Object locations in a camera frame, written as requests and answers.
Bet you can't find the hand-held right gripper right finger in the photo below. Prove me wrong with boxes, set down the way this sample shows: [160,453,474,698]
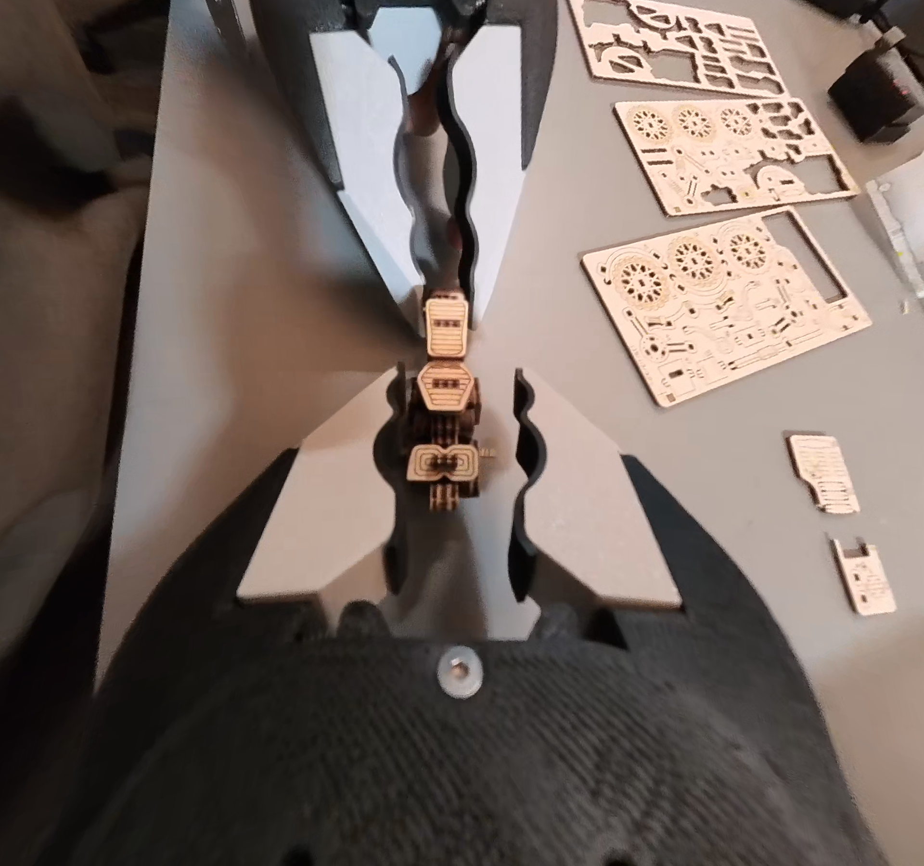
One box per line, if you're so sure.
[508,368,685,639]

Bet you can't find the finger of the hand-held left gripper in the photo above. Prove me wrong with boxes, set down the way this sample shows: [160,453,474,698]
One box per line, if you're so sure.
[440,23,526,333]
[309,28,428,338]

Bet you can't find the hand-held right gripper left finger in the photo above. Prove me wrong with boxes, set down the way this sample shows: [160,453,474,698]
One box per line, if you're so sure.
[235,362,409,627]

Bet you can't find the wooden puzzle model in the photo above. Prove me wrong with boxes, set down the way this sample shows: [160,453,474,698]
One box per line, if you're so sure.
[403,290,501,515]

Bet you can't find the grey desk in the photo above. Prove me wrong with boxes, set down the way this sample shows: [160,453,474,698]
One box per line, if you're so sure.
[94,0,924,866]

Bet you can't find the person's left hand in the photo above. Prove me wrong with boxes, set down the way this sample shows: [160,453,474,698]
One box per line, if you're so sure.
[406,28,464,139]

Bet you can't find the wooden puzzle sheet many cutouts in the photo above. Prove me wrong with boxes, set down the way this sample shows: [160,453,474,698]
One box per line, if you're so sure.
[565,0,786,96]

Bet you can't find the wooden puzzle sheet with gears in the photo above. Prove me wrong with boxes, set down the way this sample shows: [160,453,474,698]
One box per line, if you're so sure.
[612,97,863,219]

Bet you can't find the wooden puzzle sheet notched corner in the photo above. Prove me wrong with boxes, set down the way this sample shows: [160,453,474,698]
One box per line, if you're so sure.
[579,206,874,408]

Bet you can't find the small wooden puzzle piece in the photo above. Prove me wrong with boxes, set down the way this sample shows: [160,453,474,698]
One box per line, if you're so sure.
[784,433,862,516]

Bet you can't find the tiny wooden puzzle piece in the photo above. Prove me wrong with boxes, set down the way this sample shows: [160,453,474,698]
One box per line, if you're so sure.
[829,537,898,617]

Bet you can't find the person's olive clothing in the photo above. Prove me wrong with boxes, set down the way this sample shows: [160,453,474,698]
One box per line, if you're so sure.
[0,0,174,737]

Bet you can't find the black box device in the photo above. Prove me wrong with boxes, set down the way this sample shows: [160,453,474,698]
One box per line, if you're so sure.
[827,27,924,146]

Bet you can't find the illustrated instruction booklet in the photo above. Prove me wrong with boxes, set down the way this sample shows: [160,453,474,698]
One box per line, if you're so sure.
[865,171,924,301]

